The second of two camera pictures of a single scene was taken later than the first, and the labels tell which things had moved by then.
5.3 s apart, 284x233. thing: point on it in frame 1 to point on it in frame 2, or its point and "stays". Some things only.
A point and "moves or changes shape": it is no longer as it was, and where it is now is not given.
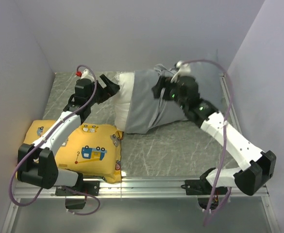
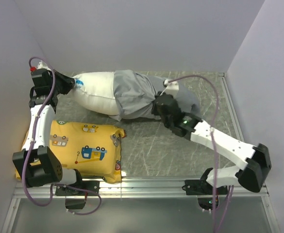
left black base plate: (90, 187) stays
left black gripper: (111, 89) to (69, 82)
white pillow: (125, 81) moves or changes shape
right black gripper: (163, 82) to (154, 110)
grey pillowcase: (145, 111) moves or changes shape
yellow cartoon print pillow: (93, 150) stays
